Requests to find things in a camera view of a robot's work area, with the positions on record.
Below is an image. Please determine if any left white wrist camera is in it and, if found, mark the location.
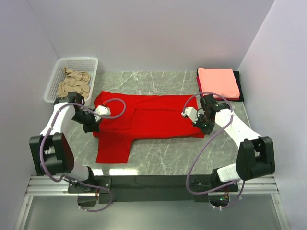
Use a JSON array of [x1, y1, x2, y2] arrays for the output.
[[94, 105, 111, 120]]

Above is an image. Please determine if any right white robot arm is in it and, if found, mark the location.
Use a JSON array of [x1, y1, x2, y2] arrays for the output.
[[182, 94, 275, 191]]

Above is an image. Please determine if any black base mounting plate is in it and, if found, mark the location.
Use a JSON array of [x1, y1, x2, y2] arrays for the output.
[[68, 174, 239, 206]]

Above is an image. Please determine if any beige crumpled t shirt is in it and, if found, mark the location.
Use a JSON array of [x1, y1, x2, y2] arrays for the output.
[[57, 67, 91, 99]]

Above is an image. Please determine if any pink folded t shirt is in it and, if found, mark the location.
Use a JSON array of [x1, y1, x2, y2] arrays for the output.
[[197, 68, 240, 100]]

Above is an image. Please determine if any aluminium rail frame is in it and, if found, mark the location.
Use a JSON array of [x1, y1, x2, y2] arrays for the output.
[[15, 175, 290, 230]]

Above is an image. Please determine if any black folded t shirt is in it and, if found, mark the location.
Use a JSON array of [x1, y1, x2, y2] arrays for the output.
[[233, 71, 244, 102]]

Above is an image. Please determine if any dark red folded t shirt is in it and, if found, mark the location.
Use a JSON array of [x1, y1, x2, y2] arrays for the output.
[[196, 76, 239, 101]]

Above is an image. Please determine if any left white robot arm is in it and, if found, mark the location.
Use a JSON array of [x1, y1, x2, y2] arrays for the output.
[[29, 92, 101, 193]]

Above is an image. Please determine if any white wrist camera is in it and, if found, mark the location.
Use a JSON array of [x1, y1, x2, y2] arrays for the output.
[[94, 105, 111, 120], [181, 107, 198, 122]]

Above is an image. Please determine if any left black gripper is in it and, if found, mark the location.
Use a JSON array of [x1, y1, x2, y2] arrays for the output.
[[71, 108, 103, 133]]

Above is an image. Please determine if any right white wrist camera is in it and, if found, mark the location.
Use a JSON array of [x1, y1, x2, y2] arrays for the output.
[[181, 107, 198, 122]]

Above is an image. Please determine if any white plastic basket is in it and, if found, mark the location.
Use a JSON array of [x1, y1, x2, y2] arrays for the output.
[[44, 57, 98, 105]]

